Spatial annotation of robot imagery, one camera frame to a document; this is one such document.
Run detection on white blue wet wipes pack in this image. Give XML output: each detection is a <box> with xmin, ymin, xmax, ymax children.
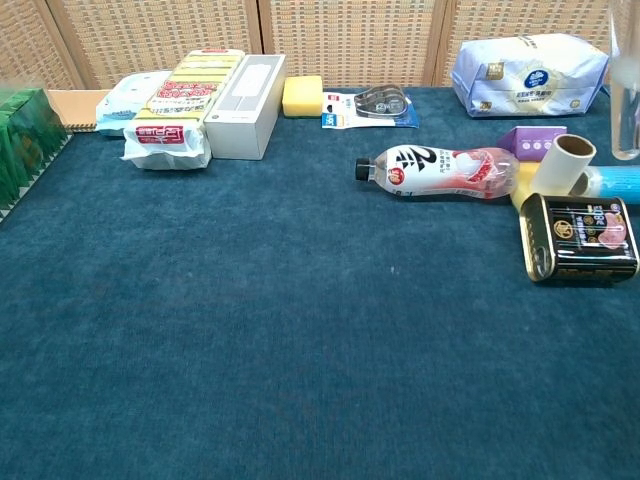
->
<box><xmin>94</xmin><ymin>70</ymin><xmax>174</xmax><ymax>137</ymax></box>

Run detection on clear tube with white cap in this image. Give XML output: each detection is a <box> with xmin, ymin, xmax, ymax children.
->
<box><xmin>608</xmin><ymin>0</ymin><xmax>640</xmax><ymax>162</ymax></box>

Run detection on brown spiral notebook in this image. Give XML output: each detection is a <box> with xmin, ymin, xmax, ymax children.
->
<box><xmin>46</xmin><ymin>88</ymin><xmax>112</xmax><ymax>134</ymax></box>

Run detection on correction tape blister pack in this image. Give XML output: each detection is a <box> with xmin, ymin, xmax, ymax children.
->
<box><xmin>321</xmin><ymin>84</ymin><xmax>420</xmax><ymax>130</ymax></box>

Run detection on wicker folding screen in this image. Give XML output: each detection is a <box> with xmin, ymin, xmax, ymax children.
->
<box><xmin>0</xmin><ymin>0</ymin><xmax>640</xmax><ymax>91</ymax></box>

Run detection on small yellow sponge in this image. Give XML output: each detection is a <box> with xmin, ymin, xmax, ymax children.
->
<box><xmin>509</xmin><ymin>163</ymin><xmax>544</xmax><ymax>208</ymax></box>

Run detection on teal table cloth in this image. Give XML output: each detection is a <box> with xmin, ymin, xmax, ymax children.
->
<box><xmin>0</xmin><ymin>83</ymin><xmax>640</xmax><ymax>480</ymax></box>

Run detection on large yellow sponge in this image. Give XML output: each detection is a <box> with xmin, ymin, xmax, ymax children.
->
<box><xmin>281</xmin><ymin>75</ymin><xmax>324</xmax><ymax>119</ymax></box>

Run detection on clear drink bottle pink label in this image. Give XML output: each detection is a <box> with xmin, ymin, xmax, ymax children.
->
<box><xmin>354</xmin><ymin>143</ymin><xmax>521</xmax><ymax>201</ymax></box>

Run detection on purple cardboard box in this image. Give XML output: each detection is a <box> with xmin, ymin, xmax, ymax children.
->
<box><xmin>496</xmin><ymin>125</ymin><xmax>569</xmax><ymax>164</ymax></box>

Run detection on white blue tissue pack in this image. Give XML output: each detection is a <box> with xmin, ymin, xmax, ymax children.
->
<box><xmin>449</xmin><ymin>33</ymin><xmax>611</xmax><ymax>119</ymax></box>

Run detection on black gold luncheon meat can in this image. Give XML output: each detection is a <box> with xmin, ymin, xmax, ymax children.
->
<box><xmin>518</xmin><ymin>192</ymin><xmax>640</xmax><ymax>286</ymax></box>

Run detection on long white grey box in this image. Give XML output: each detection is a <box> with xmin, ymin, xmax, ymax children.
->
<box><xmin>203</xmin><ymin>53</ymin><xmax>288</xmax><ymax>161</ymax></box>

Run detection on green box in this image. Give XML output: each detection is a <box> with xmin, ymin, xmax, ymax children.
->
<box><xmin>0</xmin><ymin>87</ymin><xmax>72</xmax><ymax>224</ymax></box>

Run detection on light blue cylinder tube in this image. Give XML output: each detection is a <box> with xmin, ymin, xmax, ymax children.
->
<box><xmin>572</xmin><ymin>164</ymin><xmax>640</xmax><ymax>206</ymax></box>

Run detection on yellow sponge multipack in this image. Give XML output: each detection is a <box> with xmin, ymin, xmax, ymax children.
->
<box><xmin>121</xmin><ymin>48</ymin><xmax>246</xmax><ymax>171</ymax></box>

